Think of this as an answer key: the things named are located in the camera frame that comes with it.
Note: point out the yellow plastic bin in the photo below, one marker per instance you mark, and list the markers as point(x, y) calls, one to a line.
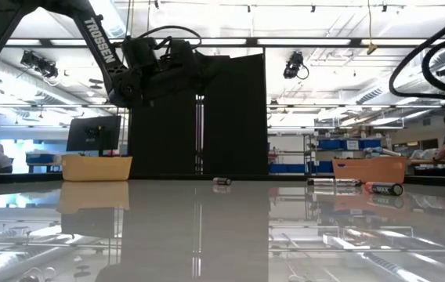
point(95, 168)

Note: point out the black overhead camera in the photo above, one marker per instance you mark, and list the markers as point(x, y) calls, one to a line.
point(294, 64)

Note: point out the black computer monitor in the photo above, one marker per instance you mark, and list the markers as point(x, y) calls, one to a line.
point(89, 133)

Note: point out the black aluminium table frame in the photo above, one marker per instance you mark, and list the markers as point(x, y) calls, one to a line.
point(30, 178)

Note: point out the copper black Duracell battery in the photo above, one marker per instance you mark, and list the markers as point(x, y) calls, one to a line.
point(220, 181)

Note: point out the blue storage bin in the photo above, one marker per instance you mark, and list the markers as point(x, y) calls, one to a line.
point(370, 144)
point(285, 168)
point(40, 159)
point(330, 145)

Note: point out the orange plastic bin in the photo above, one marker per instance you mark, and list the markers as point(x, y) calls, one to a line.
point(369, 170)

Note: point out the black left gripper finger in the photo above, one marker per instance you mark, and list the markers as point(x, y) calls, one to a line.
point(210, 66)

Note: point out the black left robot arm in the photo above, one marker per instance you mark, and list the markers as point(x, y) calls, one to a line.
point(101, 43)

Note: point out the red black CVS battery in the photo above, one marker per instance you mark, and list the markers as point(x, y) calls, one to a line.
point(383, 189)

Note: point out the black folding screen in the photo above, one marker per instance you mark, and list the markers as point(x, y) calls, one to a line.
point(234, 117)

